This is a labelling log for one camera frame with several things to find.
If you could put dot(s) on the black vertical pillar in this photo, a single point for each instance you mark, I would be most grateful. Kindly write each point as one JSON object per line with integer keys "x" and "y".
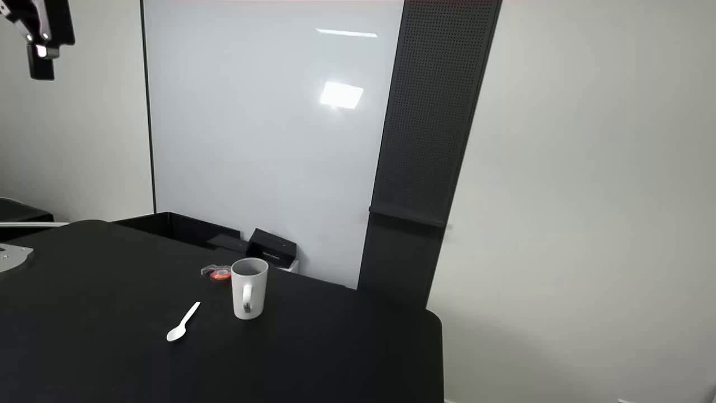
{"x": 416, "y": 148}

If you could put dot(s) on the white plastic spoon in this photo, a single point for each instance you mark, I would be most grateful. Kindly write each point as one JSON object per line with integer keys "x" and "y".
{"x": 181, "y": 322}

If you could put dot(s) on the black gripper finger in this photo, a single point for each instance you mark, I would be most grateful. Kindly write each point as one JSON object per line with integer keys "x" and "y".
{"x": 41, "y": 65}

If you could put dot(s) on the silver metal mounting plate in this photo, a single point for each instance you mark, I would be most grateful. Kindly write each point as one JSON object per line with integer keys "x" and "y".
{"x": 11, "y": 257}

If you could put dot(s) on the red tape roll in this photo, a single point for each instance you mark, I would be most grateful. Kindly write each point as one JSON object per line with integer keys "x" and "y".
{"x": 218, "y": 274}

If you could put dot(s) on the white ceramic mug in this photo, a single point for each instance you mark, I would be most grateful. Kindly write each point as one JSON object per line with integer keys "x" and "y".
{"x": 248, "y": 291}

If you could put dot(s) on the small black box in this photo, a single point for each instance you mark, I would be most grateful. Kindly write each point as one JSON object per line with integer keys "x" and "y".
{"x": 270, "y": 246}

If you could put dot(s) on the white board panel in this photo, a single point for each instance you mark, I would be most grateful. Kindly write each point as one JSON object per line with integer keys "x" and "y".
{"x": 261, "y": 148}

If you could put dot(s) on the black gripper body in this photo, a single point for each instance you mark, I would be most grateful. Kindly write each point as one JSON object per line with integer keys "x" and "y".
{"x": 46, "y": 19}

